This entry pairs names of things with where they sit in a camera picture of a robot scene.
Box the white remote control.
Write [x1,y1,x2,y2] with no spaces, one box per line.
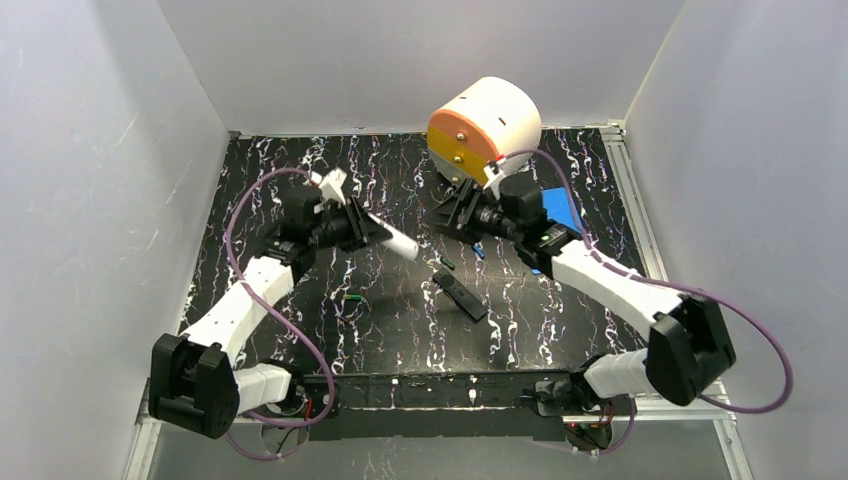
[368,213,419,261]

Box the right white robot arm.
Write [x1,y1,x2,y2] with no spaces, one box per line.
[425,174,736,409]

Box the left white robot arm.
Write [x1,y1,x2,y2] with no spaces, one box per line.
[148,186,401,439]

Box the black remote control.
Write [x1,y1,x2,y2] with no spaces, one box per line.
[432,269,488,323]

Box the blue battery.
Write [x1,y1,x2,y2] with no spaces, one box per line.
[471,244,485,260]

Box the round white drawer cabinet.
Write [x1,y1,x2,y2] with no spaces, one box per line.
[426,76,542,185]

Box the blue rectangular pad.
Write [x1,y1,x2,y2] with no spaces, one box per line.
[530,188,584,280]

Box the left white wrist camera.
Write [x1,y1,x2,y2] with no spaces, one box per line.
[309,168,348,208]

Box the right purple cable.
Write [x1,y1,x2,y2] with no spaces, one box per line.
[493,148,794,458]

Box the purple cable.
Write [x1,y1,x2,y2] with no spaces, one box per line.
[223,166,338,462]
[493,148,794,458]

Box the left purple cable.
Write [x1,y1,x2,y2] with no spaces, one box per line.
[223,166,338,462]

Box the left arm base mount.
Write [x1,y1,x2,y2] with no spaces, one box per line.
[227,361,336,462]

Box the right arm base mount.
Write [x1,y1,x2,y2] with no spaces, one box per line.
[519,378,637,458]

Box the aluminium frame rail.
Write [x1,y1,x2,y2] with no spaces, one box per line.
[123,380,162,480]

